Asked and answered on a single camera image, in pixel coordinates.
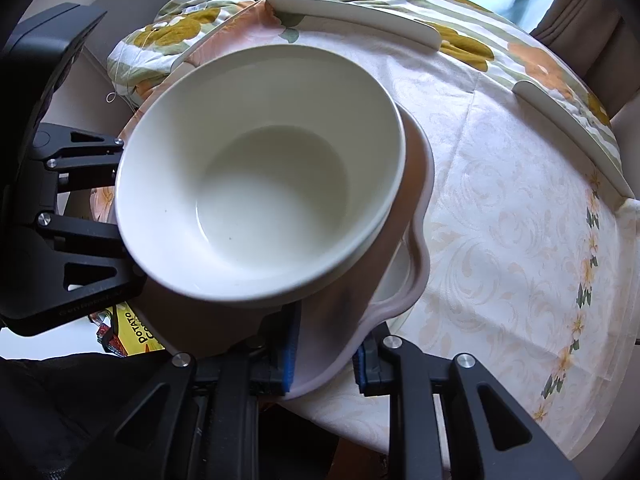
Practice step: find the brown curtain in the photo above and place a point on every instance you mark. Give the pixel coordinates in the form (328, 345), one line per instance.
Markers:
(585, 20)

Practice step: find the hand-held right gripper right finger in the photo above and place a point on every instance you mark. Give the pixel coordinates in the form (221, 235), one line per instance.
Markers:
(365, 365)

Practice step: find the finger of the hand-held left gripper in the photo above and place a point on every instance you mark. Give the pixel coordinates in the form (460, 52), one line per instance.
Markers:
(90, 157)
(95, 237)

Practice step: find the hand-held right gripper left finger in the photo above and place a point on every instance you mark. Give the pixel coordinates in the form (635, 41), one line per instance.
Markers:
(287, 355)

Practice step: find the yellow snack packet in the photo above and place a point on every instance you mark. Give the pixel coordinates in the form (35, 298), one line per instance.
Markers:
(137, 330)

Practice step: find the white ribbed bowl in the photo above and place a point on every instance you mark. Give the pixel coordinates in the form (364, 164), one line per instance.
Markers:
(270, 175)

